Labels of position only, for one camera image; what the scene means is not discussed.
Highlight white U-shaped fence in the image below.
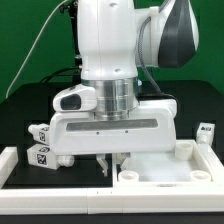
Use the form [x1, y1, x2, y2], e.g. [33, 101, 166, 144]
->
[0, 147, 224, 215]

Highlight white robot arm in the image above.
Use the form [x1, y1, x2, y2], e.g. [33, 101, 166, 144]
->
[49, 0, 199, 166]

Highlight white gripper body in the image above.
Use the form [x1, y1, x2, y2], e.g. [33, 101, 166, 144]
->
[49, 99, 177, 155]

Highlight white cable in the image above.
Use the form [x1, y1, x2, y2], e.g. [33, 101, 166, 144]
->
[4, 0, 71, 100]

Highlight black camera stand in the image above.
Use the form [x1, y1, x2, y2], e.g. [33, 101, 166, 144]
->
[59, 0, 82, 66]

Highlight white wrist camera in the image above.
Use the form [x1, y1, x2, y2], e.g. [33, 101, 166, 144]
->
[53, 84, 97, 112]

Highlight black cables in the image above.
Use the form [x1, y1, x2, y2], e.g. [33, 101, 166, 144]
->
[39, 66, 83, 84]

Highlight white square table top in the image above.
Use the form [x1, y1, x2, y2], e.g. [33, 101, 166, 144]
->
[112, 140, 224, 187]

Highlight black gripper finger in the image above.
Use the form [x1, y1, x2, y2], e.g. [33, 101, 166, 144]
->
[96, 154, 108, 177]
[116, 153, 131, 170]

